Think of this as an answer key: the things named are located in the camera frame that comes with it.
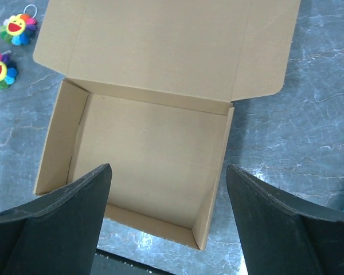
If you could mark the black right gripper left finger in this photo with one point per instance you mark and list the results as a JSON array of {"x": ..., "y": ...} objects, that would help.
[{"x": 58, "y": 232}]

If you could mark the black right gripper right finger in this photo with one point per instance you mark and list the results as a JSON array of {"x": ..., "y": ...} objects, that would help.
[{"x": 281, "y": 233}]

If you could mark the brown cardboard box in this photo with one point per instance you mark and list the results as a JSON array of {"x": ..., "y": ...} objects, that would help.
[{"x": 148, "y": 88}]

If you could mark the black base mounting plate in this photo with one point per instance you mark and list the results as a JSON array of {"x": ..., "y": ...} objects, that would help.
[{"x": 108, "y": 263}]

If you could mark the orange flower toy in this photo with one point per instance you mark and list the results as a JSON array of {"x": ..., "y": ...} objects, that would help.
[{"x": 8, "y": 70}]

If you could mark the rainbow flower toy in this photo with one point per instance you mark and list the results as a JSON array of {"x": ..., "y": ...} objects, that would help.
[{"x": 19, "y": 29}]

